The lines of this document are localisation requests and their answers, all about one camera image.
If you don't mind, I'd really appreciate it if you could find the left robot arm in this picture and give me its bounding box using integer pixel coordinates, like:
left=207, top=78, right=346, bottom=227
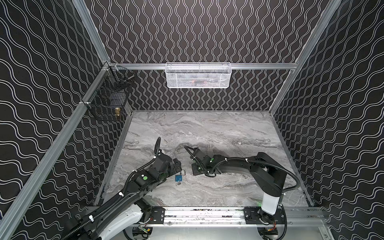
left=62, top=151, right=182, bottom=240

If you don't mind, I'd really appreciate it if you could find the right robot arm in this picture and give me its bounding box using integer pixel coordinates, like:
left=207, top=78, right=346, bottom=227
left=184, top=146, right=300, bottom=216

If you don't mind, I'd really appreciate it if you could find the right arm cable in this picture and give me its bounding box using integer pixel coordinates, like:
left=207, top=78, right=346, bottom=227
left=183, top=145, right=301, bottom=193

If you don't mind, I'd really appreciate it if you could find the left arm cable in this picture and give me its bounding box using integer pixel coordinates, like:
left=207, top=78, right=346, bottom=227
left=59, top=137, right=163, bottom=240

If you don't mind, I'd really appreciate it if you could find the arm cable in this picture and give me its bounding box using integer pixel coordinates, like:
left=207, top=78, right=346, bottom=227
left=59, top=137, right=163, bottom=240
left=183, top=145, right=301, bottom=193

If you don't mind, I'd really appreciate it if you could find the blue padlock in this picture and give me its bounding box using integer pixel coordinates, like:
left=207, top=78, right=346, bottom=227
left=175, top=170, right=186, bottom=183

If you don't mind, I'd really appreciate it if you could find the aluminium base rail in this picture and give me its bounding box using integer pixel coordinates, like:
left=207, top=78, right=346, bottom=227
left=119, top=205, right=325, bottom=226

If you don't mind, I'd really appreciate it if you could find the brass object in basket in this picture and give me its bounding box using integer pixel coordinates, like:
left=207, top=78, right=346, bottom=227
left=115, top=108, right=121, bottom=118

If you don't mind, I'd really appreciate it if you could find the black wire basket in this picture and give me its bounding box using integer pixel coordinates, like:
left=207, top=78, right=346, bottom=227
left=85, top=64, right=136, bottom=122

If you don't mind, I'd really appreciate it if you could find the white mesh basket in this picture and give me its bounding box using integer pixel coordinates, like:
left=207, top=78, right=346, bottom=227
left=165, top=62, right=232, bottom=89

